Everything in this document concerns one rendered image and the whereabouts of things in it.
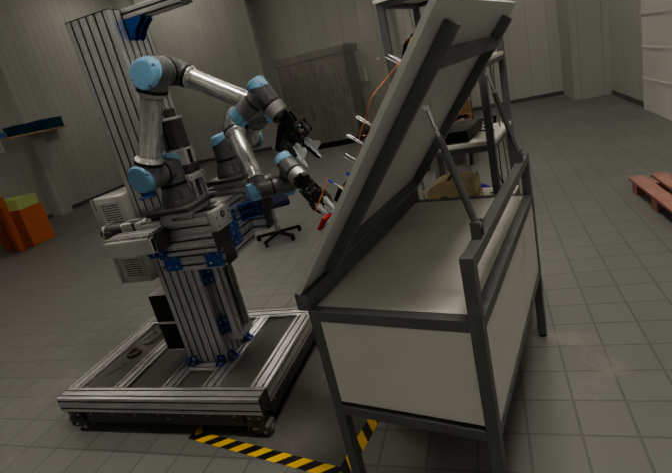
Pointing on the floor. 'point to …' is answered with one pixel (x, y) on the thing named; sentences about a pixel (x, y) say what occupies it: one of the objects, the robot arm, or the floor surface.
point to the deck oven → (325, 93)
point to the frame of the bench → (493, 430)
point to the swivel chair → (277, 221)
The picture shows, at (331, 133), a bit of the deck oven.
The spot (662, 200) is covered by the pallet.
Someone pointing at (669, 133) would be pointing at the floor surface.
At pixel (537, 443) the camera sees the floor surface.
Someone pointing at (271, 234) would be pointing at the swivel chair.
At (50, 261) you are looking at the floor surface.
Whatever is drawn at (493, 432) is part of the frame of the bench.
